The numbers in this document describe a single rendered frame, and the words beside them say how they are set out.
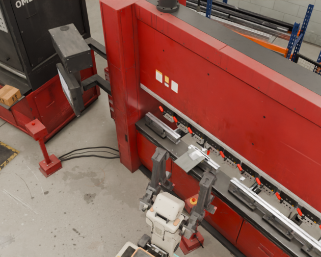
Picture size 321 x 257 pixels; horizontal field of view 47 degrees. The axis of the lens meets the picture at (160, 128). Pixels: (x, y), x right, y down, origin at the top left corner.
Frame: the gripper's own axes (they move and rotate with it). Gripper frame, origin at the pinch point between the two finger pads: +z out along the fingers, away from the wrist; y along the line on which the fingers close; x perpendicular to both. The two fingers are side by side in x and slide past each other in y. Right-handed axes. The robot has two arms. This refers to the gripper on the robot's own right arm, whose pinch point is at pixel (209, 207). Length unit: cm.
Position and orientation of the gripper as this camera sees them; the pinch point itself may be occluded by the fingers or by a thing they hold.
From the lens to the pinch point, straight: 336.0
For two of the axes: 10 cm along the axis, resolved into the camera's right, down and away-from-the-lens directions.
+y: -8.3, -4.1, 3.8
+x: -5.0, 8.5, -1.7
